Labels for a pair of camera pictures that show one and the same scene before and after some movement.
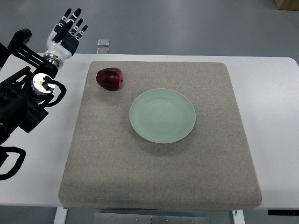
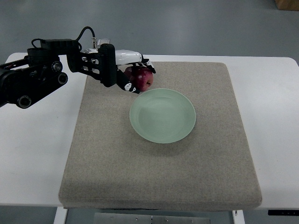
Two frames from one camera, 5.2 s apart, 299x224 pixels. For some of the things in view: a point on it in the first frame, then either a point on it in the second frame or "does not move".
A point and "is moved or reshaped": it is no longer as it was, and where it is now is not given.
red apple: [110, 79] is moved or reshaped
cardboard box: [293, 5] does not move
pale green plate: [162, 115] does not move
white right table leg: [238, 218] does not move
